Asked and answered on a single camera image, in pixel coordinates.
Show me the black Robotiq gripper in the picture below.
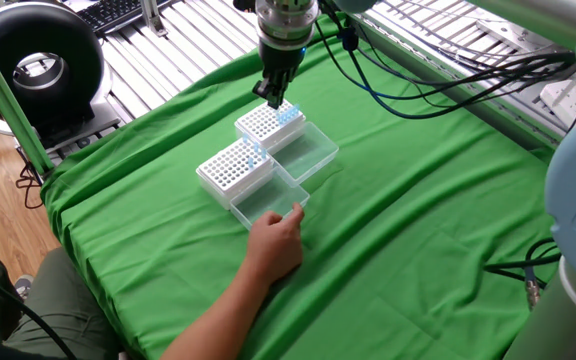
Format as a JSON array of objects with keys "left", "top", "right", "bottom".
[{"left": 251, "top": 42, "right": 307, "bottom": 111}]

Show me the white pipette tip rack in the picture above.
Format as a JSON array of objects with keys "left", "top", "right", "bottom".
[
  {"left": 234, "top": 99, "right": 308, "bottom": 154},
  {"left": 196, "top": 134, "right": 275, "bottom": 211}
]

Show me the clear plastic rack lid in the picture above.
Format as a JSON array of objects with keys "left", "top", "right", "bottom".
[
  {"left": 228, "top": 167, "right": 312, "bottom": 231},
  {"left": 270, "top": 121, "right": 340, "bottom": 185}
]

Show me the person's bare forearm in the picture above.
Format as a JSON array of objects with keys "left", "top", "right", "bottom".
[{"left": 160, "top": 272, "right": 269, "bottom": 360}]

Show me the person's hand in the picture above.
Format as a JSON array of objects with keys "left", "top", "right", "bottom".
[{"left": 242, "top": 202, "right": 306, "bottom": 287}]

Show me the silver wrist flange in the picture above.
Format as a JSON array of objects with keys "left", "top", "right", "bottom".
[{"left": 254, "top": 0, "right": 320, "bottom": 51}]

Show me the grey device stand base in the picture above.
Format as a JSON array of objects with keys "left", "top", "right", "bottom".
[{"left": 0, "top": 97, "right": 122, "bottom": 151}]

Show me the green table cloth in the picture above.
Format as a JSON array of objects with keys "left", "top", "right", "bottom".
[{"left": 40, "top": 14, "right": 562, "bottom": 360}]

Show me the black computer keyboard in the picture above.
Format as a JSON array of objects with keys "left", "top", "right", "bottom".
[{"left": 78, "top": 0, "right": 172, "bottom": 34}]

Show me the white power strip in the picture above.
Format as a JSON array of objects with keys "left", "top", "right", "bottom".
[{"left": 539, "top": 78, "right": 576, "bottom": 126}]

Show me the grey trouser leg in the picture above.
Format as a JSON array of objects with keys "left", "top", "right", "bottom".
[{"left": 0, "top": 247, "right": 119, "bottom": 360}]

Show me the grey sneaker shoe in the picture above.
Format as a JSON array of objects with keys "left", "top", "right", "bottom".
[{"left": 13, "top": 273, "right": 35, "bottom": 301}]

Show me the dark wrist camera cable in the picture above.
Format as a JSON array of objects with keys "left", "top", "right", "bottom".
[{"left": 315, "top": 19, "right": 576, "bottom": 121}]

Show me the small metal bracket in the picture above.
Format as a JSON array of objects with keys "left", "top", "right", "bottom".
[{"left": 139, "top": 0, "right": 170, "bottom": 38}]

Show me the black ring-shaped device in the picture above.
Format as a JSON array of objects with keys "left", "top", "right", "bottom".
[{"left": 0, "top": 2, "right": 106, "bottom": 132}]

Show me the grey aluminium frame rail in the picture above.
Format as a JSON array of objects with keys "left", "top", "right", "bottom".
[{"left": 357, "top": 14, "right": 564, "bottom": 151}]

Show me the tangled black floor cable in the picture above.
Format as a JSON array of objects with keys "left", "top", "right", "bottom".
[{"left": 14, "top": 147, "right": 45, "bottom": 211}]

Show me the green tinted aluminium post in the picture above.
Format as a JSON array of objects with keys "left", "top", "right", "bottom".
[{"left": 0, "top": 18, "right": 55, "bottom": 177}]

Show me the black table cable bundle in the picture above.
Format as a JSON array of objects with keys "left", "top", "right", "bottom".
[{"left": 382, "top": 47, "right": 576, "bottom": 121}]

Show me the black cable with connector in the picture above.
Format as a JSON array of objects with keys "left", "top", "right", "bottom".
[{"left": 482, "top": 237, "right": 563, "bottom": 311}]

